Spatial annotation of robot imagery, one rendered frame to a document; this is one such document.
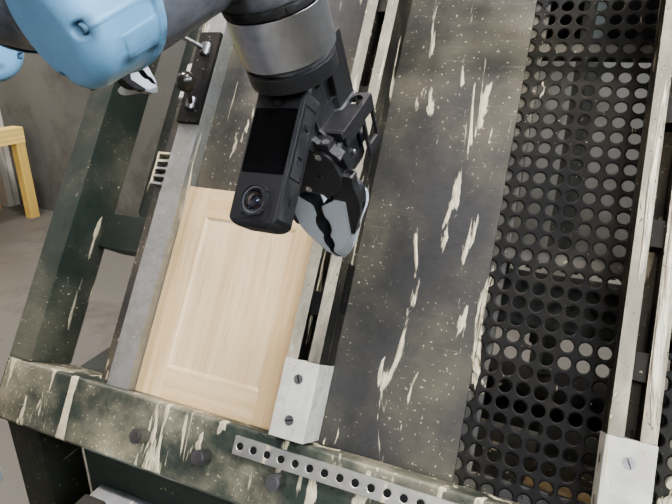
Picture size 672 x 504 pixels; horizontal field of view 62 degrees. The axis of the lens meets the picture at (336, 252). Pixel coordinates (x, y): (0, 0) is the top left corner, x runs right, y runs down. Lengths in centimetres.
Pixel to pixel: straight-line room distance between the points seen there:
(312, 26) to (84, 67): 16
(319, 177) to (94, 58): 22
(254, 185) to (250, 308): 61
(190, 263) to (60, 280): 30
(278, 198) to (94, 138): 93
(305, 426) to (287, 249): 31
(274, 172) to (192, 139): 75
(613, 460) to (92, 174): 109
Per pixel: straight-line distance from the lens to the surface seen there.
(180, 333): 110
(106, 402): 114
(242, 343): 103
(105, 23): 32
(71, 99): 512
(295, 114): 44
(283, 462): 95
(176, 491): 107
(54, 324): 130
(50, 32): 34
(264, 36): 41
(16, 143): 543
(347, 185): 47
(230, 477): 100
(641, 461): 85
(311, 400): 91
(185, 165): 115
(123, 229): 130
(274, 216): 42
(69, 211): 129
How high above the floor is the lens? 152
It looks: 21 degrees down
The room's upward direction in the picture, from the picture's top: straight up
